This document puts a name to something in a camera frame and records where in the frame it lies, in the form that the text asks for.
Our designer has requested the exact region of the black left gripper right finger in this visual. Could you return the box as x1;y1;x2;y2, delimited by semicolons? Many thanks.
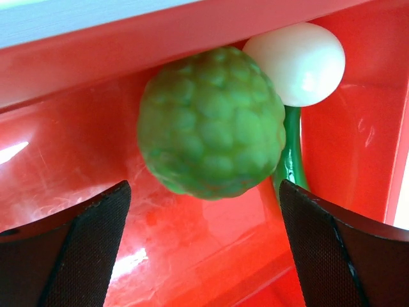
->
279;180;408;306

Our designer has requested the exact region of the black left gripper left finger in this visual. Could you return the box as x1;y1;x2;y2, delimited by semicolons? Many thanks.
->
1;180;131;306

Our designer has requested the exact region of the green chili pepper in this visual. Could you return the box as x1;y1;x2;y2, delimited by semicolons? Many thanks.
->
272;106;310;209

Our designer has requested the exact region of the green round lime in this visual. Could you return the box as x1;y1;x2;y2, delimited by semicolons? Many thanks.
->
137;46;286;200

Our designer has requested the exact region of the red plastic tray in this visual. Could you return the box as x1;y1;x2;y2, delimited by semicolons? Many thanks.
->
1;1;408;306

